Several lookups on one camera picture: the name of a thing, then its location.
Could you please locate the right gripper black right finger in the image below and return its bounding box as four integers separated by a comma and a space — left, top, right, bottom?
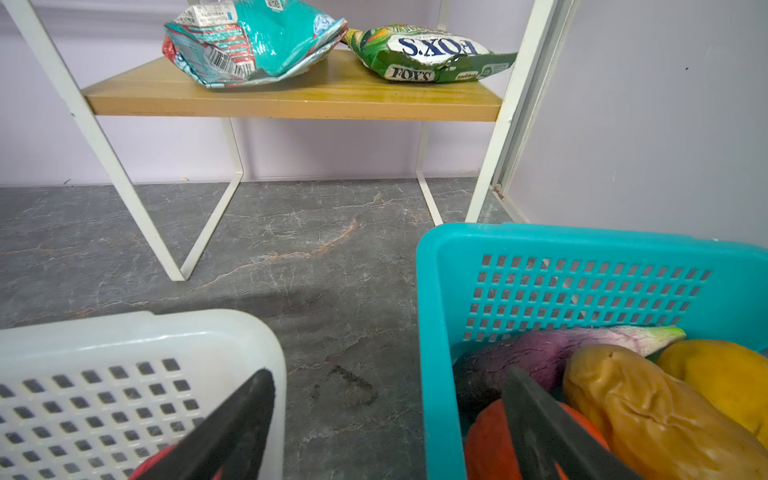
502, 367, 639, 479

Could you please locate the green Fox's candy bag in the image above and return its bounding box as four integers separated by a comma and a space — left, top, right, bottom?
343, 24, 517, 84

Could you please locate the red tomato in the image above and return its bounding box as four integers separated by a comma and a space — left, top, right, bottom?
463, 398, 610, 480

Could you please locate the teal plastic basket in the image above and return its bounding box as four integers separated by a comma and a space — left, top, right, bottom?
416, 223, 767, 479

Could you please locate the red fruit in white basket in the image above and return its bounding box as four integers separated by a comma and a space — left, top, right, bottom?
129, 444, 226, 479

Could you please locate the white two-tier wooden shelf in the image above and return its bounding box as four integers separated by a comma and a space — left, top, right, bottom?
5, 1, 575, 282

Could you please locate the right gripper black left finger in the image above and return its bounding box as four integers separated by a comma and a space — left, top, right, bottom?
136, 368, 277, 480

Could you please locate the yellow mango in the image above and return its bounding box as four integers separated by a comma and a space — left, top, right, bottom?
656, 339, 767, 444

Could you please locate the white plastic basket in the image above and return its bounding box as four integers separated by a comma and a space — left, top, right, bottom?
1, 309, 287, 479

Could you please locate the purple eggplant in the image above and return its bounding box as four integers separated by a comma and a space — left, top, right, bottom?
453, 326, 686, 418

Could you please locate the brown potato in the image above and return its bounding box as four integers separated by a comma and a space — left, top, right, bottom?
563, 345, 767, 479

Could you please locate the teal snack bag lower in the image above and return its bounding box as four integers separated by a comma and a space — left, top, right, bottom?
162, 0, 348, 89

